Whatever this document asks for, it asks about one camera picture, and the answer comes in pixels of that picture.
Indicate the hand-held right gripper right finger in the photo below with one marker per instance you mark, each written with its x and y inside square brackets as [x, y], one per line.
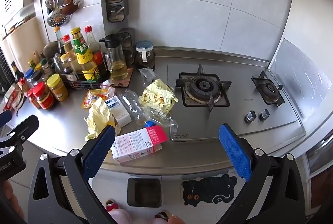
[234, 152]

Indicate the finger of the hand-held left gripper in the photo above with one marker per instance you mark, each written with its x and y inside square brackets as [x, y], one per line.
[5, 118]
[24, 129]

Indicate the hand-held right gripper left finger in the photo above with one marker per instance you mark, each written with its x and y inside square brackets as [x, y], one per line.
[100, 152]

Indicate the pink white carton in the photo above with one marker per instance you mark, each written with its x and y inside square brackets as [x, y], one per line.
[135, 143]

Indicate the plain yellow paper wrapper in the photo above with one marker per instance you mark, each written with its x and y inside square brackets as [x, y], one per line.
[97, 114]

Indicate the white cardboard box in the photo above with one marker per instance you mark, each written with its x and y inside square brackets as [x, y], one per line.
[121, 113]

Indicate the crushed clear plastic bottle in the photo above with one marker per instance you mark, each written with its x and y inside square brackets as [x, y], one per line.
[135, 107]

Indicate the black trash bin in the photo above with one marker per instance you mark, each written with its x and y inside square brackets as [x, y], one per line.
[144, 192]

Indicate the printed yellow paper wrapper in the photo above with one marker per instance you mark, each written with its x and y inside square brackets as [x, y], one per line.
[156, 96]

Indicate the person's left hand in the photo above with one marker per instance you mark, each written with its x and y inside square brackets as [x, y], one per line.
[11, 196]

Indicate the red white packets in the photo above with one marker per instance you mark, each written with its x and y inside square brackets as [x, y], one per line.
[13, 99]

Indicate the small red lid jar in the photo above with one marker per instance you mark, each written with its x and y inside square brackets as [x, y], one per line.
[32, 100]

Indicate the steel gas stove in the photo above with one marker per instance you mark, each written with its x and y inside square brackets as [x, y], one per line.
[229, 122]

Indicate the large red lid jar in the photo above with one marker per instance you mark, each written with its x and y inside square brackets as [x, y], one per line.
[44, 99]

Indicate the silver stove knob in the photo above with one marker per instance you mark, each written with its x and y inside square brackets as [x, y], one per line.
[251, 116]
[265, 114]

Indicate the black cat floor mat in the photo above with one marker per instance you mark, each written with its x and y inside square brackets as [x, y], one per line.
[208, 187]

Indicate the dark soy sauce bottle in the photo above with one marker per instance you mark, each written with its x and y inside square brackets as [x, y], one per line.
[15, 71]

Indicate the yellow lid jar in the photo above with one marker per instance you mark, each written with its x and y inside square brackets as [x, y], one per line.
[58, 91]

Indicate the black lid jar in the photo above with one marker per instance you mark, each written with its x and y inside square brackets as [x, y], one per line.
[37, 78]

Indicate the orange snack packet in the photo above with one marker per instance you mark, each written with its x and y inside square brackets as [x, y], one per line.
[91, 100]

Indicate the clear plastic bag red tie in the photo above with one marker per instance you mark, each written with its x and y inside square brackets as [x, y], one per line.
[108, 88]

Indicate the green cap spice bottle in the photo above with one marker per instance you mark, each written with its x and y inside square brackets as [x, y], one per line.
[44, 66]

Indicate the person's left slipper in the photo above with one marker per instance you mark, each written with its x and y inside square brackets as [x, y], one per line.
[119, 215]

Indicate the person's slipper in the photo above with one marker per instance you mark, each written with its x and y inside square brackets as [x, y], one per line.
[169, 217]
[119, 215]

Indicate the large black burner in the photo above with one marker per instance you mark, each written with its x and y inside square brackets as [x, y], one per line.
[204, 88]

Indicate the small black burner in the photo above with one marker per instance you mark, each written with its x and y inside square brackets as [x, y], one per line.
[269, 90]

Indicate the small yellow cap bottle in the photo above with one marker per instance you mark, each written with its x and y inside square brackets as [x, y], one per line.
[66, 67]

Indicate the wooden coaster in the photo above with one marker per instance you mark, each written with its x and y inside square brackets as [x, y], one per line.
[124, 82]

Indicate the glass oil dispenser black lid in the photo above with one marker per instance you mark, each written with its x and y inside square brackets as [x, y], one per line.
[118, 67]

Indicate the small clear plastic wrapper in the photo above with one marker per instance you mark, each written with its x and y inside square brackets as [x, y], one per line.
[147, 74]

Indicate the red cap brown bottle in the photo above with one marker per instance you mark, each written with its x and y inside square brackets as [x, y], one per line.
[68, 48]

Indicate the person's right slipper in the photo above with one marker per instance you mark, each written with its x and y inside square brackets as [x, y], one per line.
[169, 217]

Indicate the yellow cap green label bottle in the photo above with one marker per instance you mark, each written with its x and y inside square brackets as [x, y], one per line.
[87, 57]

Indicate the foil splash sheet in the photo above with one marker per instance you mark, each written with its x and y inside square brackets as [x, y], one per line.
[296, 75]

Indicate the glass jar blue lid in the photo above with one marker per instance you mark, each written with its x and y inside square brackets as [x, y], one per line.
[144, 56]

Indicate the large steel skimmer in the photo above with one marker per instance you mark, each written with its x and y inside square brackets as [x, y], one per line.
[58, 18]

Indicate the dark spice box holder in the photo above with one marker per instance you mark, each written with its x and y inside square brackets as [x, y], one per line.
[128, 39]

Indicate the brown wooden ladle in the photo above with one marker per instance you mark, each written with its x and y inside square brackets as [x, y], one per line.
[69, 4]

